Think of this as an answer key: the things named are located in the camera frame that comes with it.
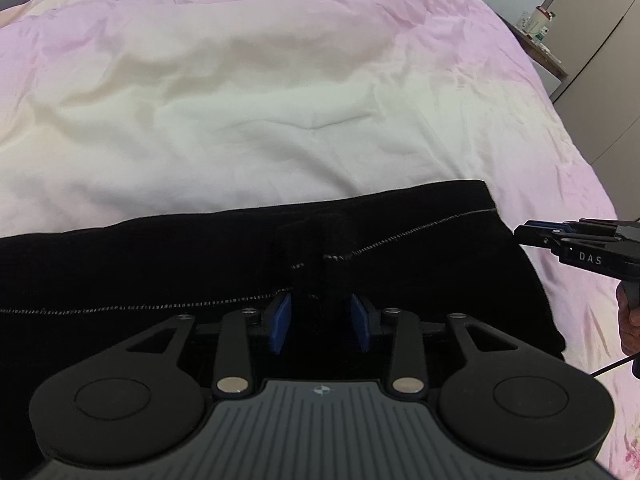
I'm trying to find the black pants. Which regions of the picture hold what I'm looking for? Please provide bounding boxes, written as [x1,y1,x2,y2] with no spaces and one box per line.
[0,179,568,386]

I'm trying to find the person's right hand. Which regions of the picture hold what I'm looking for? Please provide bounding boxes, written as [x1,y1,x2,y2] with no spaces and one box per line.
[616,284,640,356]

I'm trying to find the wooden bedside table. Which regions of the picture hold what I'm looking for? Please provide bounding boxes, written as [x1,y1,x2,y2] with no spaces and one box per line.
[501,18,568,96]

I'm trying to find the white wardrobe doors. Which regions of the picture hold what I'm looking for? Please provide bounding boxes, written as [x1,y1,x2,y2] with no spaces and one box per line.
[541,0,640,166]

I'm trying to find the white jar with red lid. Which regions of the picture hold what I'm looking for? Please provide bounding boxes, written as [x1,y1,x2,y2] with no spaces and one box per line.
[523,6,552,37]

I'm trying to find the pink cream bed duvet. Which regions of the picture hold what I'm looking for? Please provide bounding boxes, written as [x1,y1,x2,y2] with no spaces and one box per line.
[1,0,639,479]

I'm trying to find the thin black cable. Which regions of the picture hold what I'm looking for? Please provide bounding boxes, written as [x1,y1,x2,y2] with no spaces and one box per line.
[589,351,640,378]

